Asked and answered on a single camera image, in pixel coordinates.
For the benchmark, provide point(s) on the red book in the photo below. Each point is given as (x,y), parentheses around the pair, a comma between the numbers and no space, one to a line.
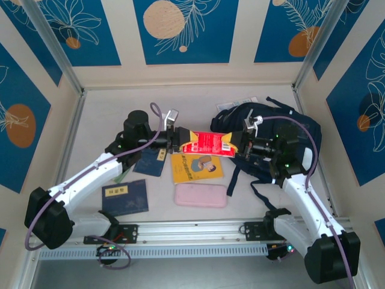
(210,143)

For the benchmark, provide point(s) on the navy student backpack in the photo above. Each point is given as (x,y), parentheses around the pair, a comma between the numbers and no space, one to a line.
(312,129)

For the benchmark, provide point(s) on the navy book narrow yellow label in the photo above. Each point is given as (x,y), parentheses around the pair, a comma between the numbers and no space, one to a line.
(149,164)

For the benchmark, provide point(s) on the pink pencil case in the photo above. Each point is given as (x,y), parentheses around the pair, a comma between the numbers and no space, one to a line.
(200,195)

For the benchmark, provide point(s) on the navy book wide yellow label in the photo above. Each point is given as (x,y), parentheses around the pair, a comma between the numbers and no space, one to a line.
(126,201)

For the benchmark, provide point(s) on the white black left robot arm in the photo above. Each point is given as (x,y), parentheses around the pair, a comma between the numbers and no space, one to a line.
(90,174)

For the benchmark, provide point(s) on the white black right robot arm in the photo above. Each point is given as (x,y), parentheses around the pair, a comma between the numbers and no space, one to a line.
(303,204)

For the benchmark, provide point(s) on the aluminium table edge bar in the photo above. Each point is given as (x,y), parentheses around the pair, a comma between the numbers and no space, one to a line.
(326,186)
(72,135)

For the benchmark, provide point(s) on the black control board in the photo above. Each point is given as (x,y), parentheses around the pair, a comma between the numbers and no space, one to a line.
(281,251)
(108,253)

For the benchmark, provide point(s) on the blue floral wall panel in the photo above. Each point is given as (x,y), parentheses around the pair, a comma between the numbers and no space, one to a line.
(198,45)
(99,45)
(355,120)
(352,33)
(27,90)
(30,39)
(276,36)

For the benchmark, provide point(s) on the aluminium mounting rail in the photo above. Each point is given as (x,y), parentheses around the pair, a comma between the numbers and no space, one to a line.
(192,230)

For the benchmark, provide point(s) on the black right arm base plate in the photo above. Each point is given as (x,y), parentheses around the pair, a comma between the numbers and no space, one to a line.
(252,230)

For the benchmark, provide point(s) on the aluminium frame post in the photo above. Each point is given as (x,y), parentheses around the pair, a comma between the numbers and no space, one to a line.
(317,45)
(54,48)

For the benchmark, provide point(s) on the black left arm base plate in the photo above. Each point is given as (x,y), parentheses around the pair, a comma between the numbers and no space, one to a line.
(129,233)

